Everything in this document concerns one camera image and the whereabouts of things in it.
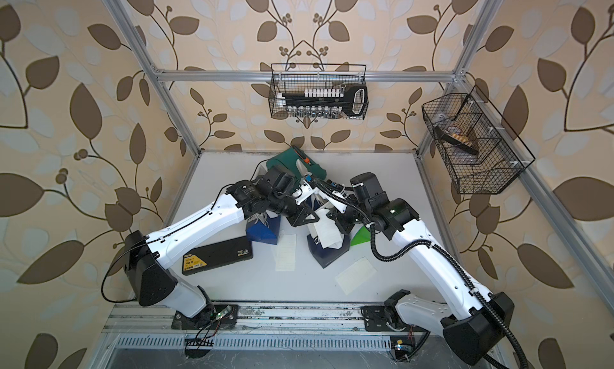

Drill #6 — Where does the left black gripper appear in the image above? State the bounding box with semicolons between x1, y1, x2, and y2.
266;191;322;227

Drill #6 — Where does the green white bag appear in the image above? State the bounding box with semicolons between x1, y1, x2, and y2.
350;225;371;247

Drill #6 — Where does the white receipt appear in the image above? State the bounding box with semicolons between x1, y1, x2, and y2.
275;233;297;272
335;258;377;295
313;207;344;250

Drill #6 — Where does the dark blue bag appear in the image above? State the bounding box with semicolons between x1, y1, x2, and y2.
307;206;351;268

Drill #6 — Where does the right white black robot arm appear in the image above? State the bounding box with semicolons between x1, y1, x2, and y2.
319;172;529;368

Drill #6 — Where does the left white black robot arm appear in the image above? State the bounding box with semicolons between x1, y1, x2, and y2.
110;166;319;316

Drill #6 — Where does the green plastic tool case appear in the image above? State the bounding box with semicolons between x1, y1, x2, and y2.
266;146;327;180

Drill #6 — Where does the orange black screwdriver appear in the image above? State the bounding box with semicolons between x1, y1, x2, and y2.
293;146;312;166

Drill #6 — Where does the blue white bag left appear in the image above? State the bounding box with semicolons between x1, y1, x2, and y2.
246;212;281;245

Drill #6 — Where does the black socket tool set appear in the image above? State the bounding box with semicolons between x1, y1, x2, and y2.
276;84;369;119

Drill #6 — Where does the black flat box yellow label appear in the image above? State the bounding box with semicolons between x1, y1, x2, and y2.
182;236;254;276

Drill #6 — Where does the dark object in right basket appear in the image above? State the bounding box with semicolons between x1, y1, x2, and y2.
437;127;479;156

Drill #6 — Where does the back wire basket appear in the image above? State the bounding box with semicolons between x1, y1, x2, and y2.
268;62;369;122

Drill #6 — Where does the wire basket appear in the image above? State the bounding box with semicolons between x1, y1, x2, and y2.
421;86;536;195
268;62;369;122

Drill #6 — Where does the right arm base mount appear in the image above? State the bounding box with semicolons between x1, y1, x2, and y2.
361;290;426;333

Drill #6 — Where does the right wire basket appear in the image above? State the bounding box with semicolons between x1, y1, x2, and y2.
421;86;536;195

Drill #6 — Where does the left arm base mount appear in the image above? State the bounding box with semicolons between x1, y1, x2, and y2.
171;304;239;331

